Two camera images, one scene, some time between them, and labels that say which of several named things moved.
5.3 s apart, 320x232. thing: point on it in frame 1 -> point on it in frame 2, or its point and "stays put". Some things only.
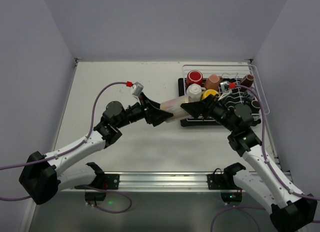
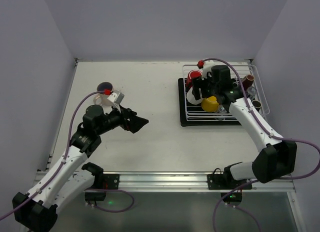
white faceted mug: [194, 91] stays put
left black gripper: [146, 111] -> [127, 118]
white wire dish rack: [231, 84] stays put
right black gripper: [211, 108] -> [198, 86]
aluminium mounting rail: [172, 181] stays put
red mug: [194, 77] stays put
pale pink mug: [174, 107] -> [102, 99]
